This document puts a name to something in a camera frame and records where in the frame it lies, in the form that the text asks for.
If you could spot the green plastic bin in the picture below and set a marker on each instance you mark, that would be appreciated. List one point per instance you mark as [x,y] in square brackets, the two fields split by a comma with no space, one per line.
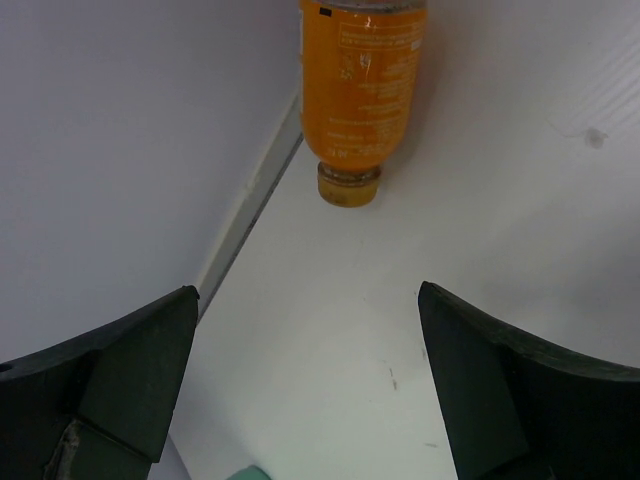
[252,472]

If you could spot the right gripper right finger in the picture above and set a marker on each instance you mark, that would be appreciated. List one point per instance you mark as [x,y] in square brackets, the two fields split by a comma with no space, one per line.
[516,406]

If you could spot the amber ribbed orange bottle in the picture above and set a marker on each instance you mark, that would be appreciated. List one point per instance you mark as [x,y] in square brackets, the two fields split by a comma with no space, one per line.
[359,61]

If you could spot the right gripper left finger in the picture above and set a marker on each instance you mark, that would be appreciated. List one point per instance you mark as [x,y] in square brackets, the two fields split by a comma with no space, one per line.
[98,406]

